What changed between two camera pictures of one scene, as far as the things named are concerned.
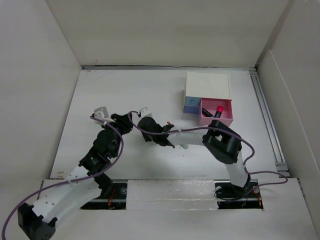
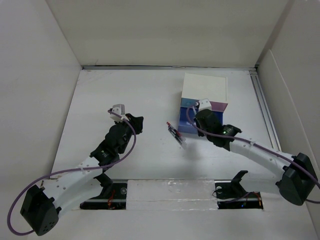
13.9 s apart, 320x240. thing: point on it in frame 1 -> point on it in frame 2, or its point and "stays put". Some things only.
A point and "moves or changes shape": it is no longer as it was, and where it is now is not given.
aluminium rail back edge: (170, 67) stays put
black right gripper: (146, 137) -> (197, 123)
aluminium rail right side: (282, 169) stays put
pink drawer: (211, 104) moves or changes shape
